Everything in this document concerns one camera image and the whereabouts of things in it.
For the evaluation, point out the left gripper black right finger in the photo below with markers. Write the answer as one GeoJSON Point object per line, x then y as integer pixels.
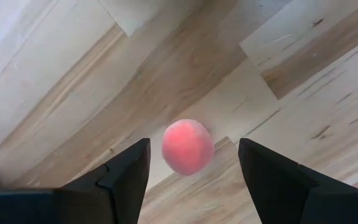
{"type": "Point", "coordinates": [291, 199]}

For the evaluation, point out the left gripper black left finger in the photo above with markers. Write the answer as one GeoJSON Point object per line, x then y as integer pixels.
{"type": "Point", "coordinates": [73, 205]}

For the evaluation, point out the pink peach toy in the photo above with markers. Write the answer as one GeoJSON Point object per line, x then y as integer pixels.
{"type": "Point", "coordinates": [186, 146]}

